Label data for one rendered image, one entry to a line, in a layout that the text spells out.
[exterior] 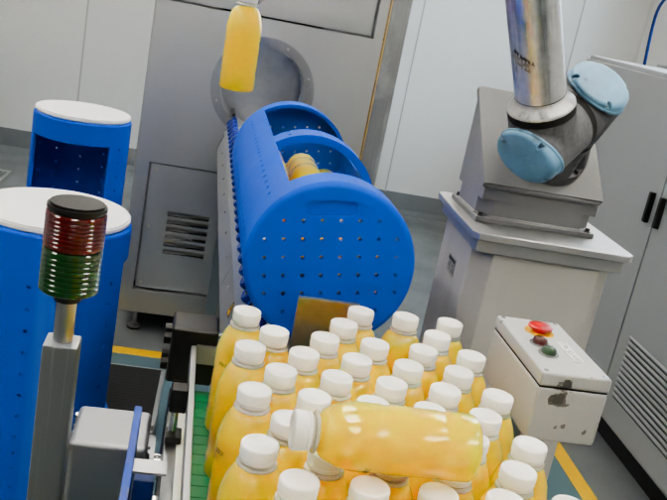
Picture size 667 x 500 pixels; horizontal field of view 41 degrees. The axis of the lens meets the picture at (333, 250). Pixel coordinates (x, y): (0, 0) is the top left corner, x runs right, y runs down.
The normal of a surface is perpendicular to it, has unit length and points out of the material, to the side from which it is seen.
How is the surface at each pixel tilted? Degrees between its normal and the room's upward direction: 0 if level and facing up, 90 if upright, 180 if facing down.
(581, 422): 90
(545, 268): 90
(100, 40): 90
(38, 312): 90
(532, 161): 129
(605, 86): 38
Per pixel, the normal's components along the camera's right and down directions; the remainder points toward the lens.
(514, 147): -0.64, 0.65
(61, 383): 0.13, 0.31
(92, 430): 0.18, -0.94
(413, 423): 0.22, -0.71
